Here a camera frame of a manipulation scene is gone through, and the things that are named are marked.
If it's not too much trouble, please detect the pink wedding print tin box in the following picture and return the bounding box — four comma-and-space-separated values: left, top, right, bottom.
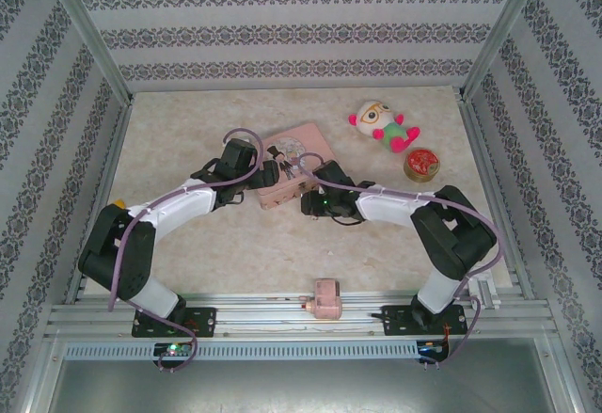
256, 122, 336, 212

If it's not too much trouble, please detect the white plush toy with glasses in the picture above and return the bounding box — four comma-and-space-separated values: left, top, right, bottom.
347, 99, 422, 154

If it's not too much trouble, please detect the round red and gold tin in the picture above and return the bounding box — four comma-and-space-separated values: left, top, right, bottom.
403, 148, 442, 183

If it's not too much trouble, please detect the grey sheet metal panel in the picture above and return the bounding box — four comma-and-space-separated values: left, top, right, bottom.
46, 358, 565, 413

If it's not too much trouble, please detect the circuit board with green light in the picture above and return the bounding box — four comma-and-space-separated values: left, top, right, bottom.
154, 342, 192, 357

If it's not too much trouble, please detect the pink toy camera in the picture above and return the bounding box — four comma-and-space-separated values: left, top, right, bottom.
300, 278, 343, 320

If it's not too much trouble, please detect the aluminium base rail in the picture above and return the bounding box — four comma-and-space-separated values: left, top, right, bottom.
44, 290, 551, 340

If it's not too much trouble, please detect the aluminium side rail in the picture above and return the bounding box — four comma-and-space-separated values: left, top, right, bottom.
63, 92, 135, 304
458, 92, 537, 301

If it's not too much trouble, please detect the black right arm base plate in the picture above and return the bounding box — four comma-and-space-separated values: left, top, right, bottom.
381, 304, 467, 338

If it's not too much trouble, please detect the grey slotted cable duct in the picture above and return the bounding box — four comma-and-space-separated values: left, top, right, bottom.
63, 341, 420, 360

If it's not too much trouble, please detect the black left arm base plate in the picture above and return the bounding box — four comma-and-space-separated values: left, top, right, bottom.
131, 307, 216, 339

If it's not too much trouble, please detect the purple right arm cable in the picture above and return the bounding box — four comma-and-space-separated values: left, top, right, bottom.
296, 151, 503, 372

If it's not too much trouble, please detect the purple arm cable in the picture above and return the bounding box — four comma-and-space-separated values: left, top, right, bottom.
107, 128, 264, 375
296, 151, 503, 372

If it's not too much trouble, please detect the aluminium bracket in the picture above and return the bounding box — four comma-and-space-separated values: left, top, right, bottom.
463, 275, 500, 311

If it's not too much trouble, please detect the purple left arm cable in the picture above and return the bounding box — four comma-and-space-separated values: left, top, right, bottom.
107, 128, 264, 375

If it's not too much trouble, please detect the aluminium corner post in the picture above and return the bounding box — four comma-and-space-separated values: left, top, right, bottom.
36, 0, 135, 103
460, 0, 552, 102

